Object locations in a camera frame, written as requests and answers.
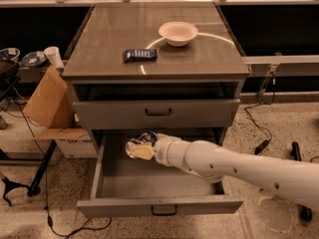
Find grey top drawer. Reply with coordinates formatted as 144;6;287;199
74;99;239;129

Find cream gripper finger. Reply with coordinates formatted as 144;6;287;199
129;144;154;160

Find blue pepsi can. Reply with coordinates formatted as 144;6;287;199
126;131;158;158

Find grey open middle drawer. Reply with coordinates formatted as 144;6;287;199
77;131;243;218

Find grey drawer cabinet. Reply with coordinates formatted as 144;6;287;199
61;2;250;219

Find black tripod foot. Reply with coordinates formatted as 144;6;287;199
0;172;29;206

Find blue bowl with food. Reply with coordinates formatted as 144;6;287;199
22;51;48;69

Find black stand leg left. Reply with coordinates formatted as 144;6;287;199
27;140;57;197

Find black cable on floor left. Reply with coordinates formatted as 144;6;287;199
11;97;113;239

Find black cable with adapter right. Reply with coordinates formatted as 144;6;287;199
243;71;319;164

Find white paper cup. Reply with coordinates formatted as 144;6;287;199
44;46;64;69

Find white paper bowl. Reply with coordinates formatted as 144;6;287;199
159;22;198;47

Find blue bowl far left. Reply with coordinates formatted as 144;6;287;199
0;48;20;63

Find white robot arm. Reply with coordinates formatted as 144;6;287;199
126;132;319;211

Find brown cardboard box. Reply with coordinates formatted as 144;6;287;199
23;66;98;158

